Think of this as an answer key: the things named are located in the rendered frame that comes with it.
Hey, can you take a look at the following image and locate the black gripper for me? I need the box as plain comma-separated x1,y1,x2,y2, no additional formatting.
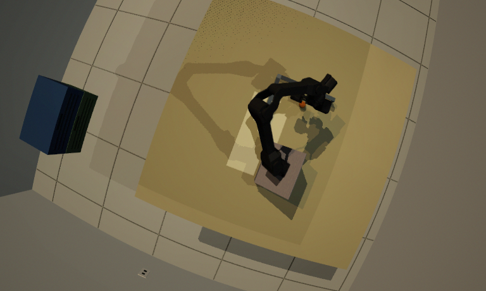
290,94,332,114

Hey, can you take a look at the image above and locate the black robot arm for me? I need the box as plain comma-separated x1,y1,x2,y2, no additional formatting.
248,74,337,178

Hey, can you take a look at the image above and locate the grey l-shaped wall top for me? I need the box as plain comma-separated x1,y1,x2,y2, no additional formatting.
267,74,335,105

